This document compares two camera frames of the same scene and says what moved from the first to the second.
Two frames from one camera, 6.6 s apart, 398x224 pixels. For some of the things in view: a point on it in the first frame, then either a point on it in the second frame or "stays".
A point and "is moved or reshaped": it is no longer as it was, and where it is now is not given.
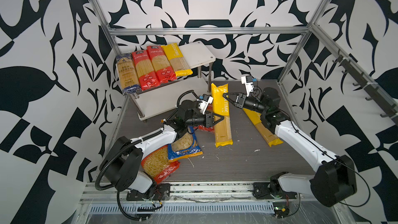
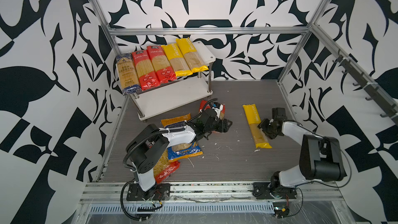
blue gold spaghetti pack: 128,73 stays
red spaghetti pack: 145,70 stays
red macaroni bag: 156,163 stays
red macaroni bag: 202,127 is moved or reshaped
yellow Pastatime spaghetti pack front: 181,66 stays
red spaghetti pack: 163,67 stays
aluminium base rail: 103,192 stays
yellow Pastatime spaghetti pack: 270,137 is moved or reshaped
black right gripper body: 252,103 to 267,128
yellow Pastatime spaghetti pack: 223,131 to 193,57
